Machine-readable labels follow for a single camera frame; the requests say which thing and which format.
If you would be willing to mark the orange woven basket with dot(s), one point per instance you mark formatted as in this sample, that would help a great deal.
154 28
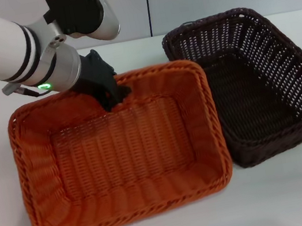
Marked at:
123 156

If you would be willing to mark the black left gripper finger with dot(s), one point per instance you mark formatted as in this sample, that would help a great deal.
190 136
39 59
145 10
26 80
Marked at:
113 99

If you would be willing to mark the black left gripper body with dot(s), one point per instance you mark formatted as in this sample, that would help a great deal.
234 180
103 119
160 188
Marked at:
95 73

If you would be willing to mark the dark brown woven basket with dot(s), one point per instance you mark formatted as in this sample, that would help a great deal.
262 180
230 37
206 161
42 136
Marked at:
254 100

